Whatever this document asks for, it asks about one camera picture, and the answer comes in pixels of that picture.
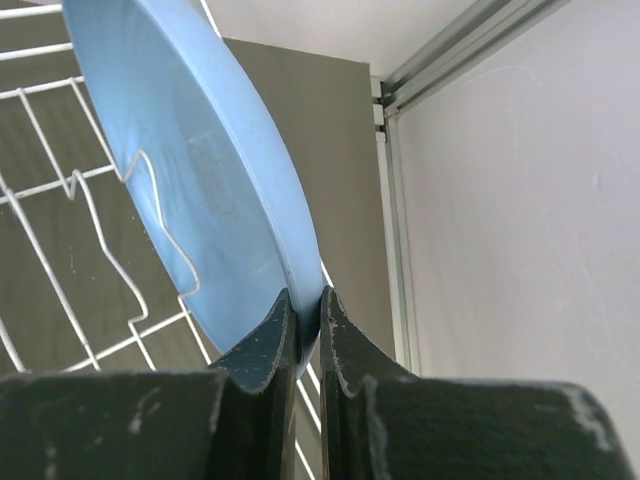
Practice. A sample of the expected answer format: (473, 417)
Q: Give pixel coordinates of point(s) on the aluminium corner post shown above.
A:
(404, 140)

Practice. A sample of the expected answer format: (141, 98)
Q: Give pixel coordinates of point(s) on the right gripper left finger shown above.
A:
(231, 420)

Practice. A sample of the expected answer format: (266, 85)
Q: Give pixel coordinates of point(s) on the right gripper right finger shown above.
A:
(380, 421)

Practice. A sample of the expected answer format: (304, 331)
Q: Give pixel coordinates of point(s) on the white wire dish rack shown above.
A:
(83, 289)

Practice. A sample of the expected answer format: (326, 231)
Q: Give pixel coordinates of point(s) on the blue plate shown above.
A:
(204, 164)

